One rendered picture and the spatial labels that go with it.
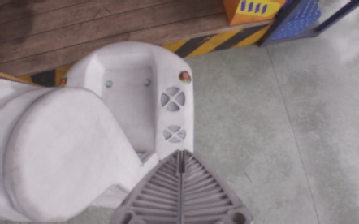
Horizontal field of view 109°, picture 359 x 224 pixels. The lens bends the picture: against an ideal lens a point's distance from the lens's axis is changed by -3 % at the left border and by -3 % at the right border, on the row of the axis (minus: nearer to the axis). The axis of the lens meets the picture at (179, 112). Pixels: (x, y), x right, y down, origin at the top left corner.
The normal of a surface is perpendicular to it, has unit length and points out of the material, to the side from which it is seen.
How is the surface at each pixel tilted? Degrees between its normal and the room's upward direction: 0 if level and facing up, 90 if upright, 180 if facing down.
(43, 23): 0
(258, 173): 0
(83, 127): 90
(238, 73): 0
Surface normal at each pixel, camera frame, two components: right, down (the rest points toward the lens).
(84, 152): 1.00, -0.03
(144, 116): -0.04, -0.13
